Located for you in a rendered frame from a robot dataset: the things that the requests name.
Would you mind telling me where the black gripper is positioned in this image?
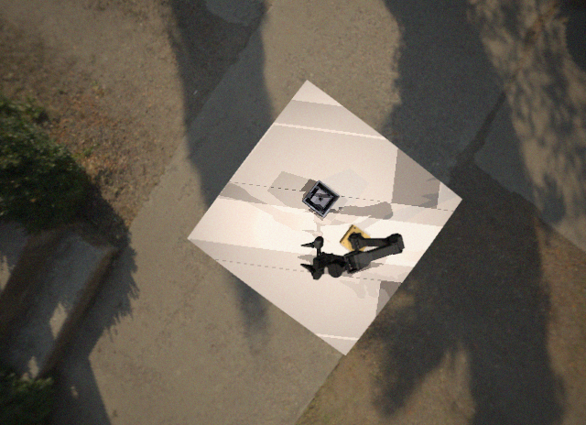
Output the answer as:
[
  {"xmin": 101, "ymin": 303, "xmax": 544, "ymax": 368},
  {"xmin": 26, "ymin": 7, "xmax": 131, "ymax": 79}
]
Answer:
[{"xmin": 300, "ymin": 236, "xmax": 335, "ymax": 280}]

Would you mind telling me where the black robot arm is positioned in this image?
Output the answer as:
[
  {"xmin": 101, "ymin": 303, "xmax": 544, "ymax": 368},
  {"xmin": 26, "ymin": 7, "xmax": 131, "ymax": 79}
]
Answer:
[{"xmin": 312, "ymin": 232, "xmax": 405, "ymax": 278}]

